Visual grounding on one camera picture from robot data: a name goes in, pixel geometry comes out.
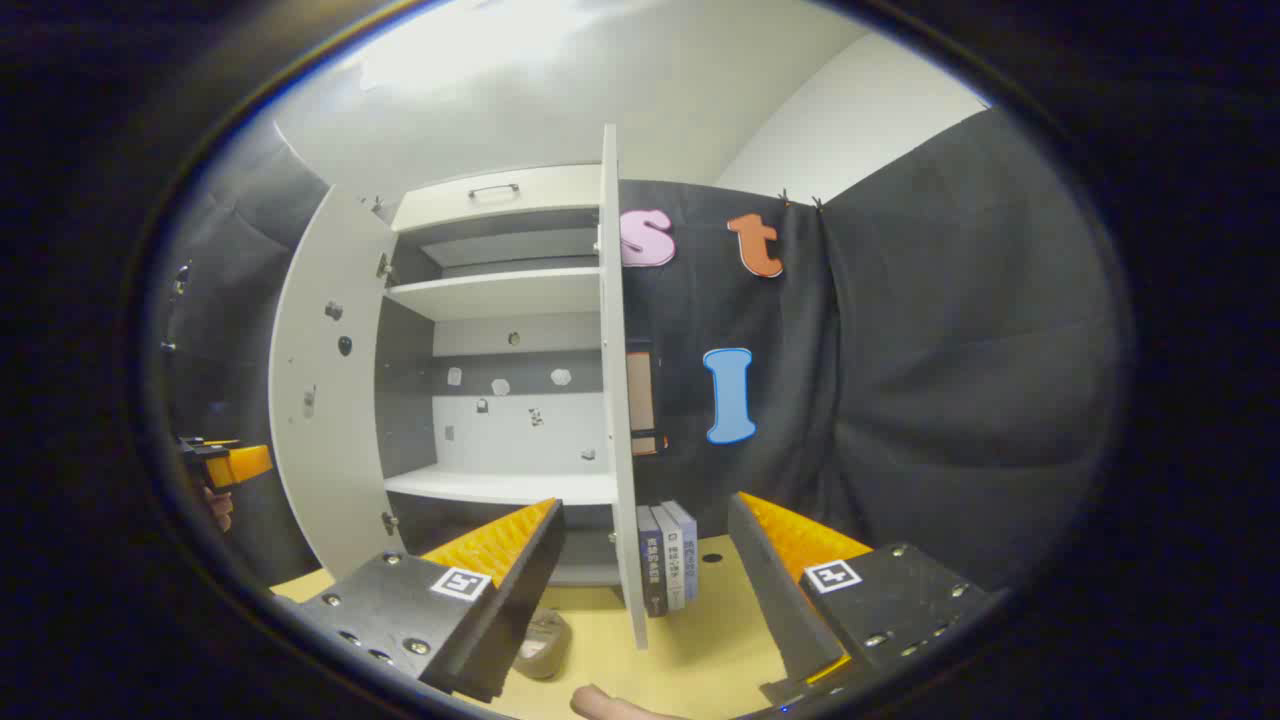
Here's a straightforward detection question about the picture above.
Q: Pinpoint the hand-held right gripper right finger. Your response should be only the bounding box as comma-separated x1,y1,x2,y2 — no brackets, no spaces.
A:
727,490,993,708

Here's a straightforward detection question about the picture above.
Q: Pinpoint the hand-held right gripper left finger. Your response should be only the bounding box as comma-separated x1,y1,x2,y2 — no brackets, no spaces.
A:
272,497,567,704

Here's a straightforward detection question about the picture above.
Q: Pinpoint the brown fuzzy shoe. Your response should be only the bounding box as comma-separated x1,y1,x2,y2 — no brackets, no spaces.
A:
513,608,573,681

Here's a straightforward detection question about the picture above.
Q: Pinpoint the white cabinet door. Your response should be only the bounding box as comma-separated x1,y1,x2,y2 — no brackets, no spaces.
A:
597,123,669,651
268,185,406,581

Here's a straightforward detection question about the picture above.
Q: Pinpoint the white grey shoe cabinet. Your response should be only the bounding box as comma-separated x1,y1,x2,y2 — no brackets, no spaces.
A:
268,123,669,651

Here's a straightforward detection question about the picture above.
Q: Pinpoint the pale blue book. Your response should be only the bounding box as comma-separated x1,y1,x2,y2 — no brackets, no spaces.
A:
665,500,699,601

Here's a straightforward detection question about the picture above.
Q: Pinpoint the white grey book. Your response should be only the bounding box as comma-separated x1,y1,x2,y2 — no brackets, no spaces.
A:
652,503,688,611

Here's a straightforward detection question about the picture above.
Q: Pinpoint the dark blue book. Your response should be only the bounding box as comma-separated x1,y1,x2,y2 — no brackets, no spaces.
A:
637,505,669,618

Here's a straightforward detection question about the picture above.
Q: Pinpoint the black backdrop cloth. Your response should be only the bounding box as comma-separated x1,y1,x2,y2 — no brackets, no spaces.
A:
160,105,1126,591

